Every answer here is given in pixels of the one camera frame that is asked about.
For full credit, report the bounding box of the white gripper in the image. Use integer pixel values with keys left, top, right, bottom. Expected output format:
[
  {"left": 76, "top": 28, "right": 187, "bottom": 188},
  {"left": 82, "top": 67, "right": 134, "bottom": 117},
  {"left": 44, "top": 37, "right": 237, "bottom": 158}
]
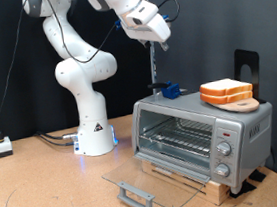
[{"left": 118, "top": 0, "right": 174, "bottom": 57}]

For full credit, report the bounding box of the blue small object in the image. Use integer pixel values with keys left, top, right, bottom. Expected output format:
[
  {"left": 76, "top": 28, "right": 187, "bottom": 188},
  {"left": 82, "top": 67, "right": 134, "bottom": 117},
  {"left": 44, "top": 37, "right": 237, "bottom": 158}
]
[{"left": 147, "top": 77, "right": 199, "bottom": 103}]

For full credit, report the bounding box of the white bread slice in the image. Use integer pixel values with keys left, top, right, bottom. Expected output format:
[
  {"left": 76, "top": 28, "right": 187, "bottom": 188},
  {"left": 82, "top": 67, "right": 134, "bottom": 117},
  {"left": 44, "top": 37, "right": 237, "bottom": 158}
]
[
  {"left": 199, "top": 86, "right": 255, "bottom": 107},
  {"left": 198, "top": 76, "right": 254, "bottom": 99}
]

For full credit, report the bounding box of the glass oven door with handle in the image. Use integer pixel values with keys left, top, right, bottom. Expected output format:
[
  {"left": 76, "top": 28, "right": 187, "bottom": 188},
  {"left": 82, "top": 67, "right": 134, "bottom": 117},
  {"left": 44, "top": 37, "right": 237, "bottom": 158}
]
[{"left": 99, "top": 144, "right": 215, "bottom": 207}]

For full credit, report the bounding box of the silver oven knob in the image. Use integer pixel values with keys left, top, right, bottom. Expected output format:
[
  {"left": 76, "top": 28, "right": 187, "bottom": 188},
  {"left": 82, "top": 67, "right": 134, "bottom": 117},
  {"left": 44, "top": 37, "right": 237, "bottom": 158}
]
[
  {"left": 213, "top": 162, "right": 231, "bottom": 179},
  {"left": 215, "top": 139, "right": 234, "bottom": 158}
]

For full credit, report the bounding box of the silver toaster oven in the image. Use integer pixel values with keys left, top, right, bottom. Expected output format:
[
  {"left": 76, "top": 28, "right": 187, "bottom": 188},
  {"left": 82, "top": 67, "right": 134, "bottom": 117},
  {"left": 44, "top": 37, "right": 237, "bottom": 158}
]
[{"left": 125, "top": 77, "right": 277, "bottom": 206}]

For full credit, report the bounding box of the vertical metal pole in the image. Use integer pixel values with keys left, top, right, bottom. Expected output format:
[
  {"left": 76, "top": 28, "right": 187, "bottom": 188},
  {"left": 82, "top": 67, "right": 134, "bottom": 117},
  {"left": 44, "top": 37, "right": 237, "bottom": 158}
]
[{"left": 142, "top": 0, "right": 162, "bottom": 95}]

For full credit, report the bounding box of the black metal bookend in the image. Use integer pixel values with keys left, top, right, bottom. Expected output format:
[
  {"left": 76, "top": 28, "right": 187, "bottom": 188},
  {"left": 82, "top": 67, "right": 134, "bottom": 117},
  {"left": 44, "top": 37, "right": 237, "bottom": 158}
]
[{"left": 231, "top": 46, "right": 267, "bottom": 107}]

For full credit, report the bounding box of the grey backdrop curtain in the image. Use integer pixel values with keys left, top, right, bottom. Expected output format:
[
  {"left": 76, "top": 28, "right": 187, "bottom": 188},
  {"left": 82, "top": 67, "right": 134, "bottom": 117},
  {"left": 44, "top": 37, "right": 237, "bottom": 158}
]
[{"left": 148, "top": 0, "right": 277, "bottom": 206}]

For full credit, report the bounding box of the round wooden serving board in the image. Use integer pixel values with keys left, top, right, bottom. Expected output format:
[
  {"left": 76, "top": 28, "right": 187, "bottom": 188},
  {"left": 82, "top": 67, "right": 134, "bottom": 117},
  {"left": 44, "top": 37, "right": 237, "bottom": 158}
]
[{"left": 208, "top": 96, "right": 261, "bottom": 117}]

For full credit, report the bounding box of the black backdrop curtain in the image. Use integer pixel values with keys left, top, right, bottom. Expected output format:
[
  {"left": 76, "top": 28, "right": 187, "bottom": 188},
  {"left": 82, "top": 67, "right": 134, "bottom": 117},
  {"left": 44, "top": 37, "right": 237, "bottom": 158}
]
[{"left": 0, "top": 0, "right": 162, "bottom": 143}]

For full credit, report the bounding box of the wooden slatted crate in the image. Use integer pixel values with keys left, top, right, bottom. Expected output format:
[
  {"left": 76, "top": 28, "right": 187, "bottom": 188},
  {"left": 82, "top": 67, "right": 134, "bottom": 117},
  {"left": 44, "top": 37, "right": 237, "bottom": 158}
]
[{"left": 140, "top": 150, "right": 233, "bottom": 207}]

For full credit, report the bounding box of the black foam pad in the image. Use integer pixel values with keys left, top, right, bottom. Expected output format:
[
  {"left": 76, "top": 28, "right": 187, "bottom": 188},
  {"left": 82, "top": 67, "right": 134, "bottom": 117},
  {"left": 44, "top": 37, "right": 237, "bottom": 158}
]
[
  {"left": 248, "top": 168, "right": 268, "bottom": 184},
  {"left": 227, "top": 179, "right": 259, "bottom": 200}
]

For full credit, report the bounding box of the white emergency stop box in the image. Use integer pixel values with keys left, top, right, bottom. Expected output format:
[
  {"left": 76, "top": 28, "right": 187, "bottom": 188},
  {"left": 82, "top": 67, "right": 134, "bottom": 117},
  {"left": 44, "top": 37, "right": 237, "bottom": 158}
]
[{"left": 0, "top": 129, "right": 15, "bottom": 159}]

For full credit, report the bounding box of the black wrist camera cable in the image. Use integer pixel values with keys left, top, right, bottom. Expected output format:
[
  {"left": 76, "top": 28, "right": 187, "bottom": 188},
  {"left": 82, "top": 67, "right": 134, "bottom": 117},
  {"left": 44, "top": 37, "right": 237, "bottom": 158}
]
[{"left": 44, "top": 0, "right": 186, "bottom": 68}]

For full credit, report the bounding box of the wire oven rack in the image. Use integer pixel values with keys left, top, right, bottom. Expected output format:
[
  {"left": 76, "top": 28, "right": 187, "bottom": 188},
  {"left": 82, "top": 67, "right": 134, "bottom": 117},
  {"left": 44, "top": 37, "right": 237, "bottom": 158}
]
[{"left": 137, "top": 112, "right": 217, "bottom": 166}]

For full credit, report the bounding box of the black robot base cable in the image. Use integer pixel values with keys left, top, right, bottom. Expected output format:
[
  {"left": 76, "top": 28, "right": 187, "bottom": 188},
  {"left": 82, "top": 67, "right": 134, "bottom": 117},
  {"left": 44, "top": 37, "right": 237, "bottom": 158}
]
[
  {"left": 34, "top": 126, "right": 79, "bottom": 143},
  {"left": 39, "top": 130, "right": 77, "bottom": 150}
]

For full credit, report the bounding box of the long black hanging cable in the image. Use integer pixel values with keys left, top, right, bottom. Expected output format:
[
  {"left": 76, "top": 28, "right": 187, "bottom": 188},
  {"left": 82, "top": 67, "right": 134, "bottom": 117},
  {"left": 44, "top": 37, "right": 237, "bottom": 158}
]
[{"left": 0, "top": 0, "right": 48, "bottom": 159}]

